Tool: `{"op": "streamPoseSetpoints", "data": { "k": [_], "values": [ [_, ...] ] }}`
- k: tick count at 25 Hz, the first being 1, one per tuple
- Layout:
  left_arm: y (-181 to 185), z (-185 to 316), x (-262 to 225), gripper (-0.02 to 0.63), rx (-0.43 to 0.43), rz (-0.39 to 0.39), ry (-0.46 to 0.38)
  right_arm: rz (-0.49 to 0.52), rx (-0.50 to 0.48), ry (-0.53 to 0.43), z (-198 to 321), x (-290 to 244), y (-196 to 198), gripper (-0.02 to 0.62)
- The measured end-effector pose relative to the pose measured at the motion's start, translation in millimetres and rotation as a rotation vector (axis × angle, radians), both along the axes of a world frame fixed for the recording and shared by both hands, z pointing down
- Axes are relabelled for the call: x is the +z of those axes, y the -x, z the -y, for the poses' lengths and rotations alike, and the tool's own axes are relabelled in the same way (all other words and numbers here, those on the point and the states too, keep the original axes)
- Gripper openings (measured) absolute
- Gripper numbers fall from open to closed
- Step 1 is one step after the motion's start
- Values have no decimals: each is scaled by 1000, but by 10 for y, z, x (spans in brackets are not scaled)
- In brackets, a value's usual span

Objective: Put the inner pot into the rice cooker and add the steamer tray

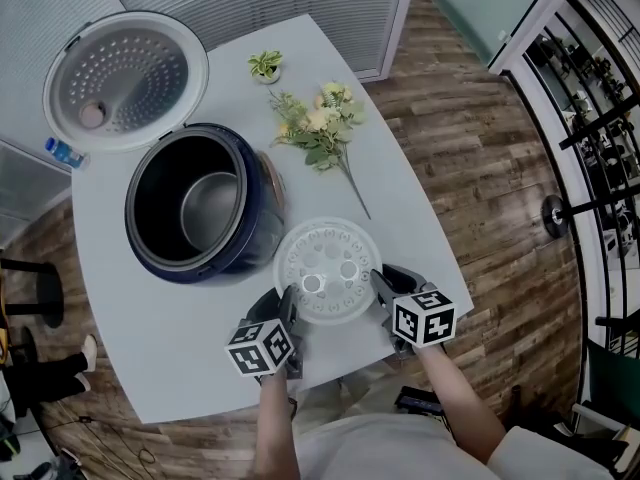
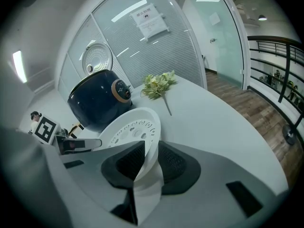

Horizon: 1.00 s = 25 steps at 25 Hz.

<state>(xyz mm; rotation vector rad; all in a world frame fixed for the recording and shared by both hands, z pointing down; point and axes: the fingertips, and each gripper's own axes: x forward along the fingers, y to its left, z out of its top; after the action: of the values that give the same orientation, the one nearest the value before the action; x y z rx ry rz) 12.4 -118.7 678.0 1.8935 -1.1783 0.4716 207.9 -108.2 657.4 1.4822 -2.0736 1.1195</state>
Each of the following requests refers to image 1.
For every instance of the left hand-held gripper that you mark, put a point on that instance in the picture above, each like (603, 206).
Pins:
(260, 350)

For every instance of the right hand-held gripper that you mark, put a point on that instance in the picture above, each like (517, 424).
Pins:
(425, 318)

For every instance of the white steamer tray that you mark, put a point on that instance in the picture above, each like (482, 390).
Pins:
(330, 263)

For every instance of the black pot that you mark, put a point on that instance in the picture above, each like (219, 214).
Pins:
(210, 208)

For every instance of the dark blue rice cooker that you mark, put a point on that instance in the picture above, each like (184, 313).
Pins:
(125, 83)

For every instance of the person's right forearm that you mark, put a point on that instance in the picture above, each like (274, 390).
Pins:
(460, 408)

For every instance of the person's left forearm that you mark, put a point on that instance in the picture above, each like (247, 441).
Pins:
(277, 428)

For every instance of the black waist-mounted device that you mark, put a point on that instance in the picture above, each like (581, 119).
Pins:
(420, 400)

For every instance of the person's white shirt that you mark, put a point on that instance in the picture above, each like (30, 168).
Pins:
(390, 453)

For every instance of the black round floor disc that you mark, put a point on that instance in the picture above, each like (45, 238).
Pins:
(555, 215)

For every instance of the artificial yellow flower bouquet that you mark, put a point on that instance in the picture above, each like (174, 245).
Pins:
(320, 128)

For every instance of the black metal railing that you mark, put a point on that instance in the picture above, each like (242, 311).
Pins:
(590, 168)

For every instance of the small potted plant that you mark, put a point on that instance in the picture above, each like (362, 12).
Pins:
(266, 65)

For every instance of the blue water bottle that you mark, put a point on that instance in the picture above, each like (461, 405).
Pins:
(65, 153)

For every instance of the frosted glass door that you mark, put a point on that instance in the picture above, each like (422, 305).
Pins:
(480, 8)

